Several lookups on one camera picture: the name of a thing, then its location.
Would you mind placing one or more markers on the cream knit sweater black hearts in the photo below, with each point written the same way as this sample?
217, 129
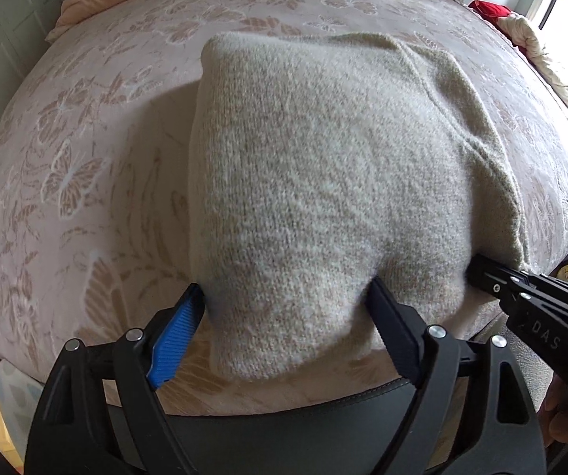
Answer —
313, 183

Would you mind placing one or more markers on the pale patterned storage box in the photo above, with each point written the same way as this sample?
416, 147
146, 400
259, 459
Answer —
12, 386

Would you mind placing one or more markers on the red cushion on windowsill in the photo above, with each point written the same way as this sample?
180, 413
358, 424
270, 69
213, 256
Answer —
489, 11

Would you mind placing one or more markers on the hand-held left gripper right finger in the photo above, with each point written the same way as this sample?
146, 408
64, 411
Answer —
397, 341

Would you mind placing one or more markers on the bed with butterfly bedspread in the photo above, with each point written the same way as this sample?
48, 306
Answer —
91, 158

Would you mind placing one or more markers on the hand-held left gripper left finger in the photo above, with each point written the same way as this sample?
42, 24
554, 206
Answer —
175, 336

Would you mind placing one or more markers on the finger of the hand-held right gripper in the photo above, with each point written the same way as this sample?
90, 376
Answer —
486, 277

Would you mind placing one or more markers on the cream crumpled blanket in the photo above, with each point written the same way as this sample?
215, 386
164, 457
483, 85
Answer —
536, 54

